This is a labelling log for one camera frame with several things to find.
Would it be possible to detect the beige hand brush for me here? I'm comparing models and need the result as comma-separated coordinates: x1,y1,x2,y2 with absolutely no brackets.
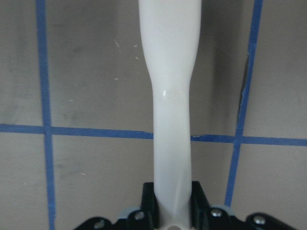
139,0,201,230

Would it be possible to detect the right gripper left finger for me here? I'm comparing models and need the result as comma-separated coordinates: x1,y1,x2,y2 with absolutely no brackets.
76,182,159,230

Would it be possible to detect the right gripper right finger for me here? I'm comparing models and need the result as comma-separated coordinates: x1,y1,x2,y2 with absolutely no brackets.
191,181,294,230

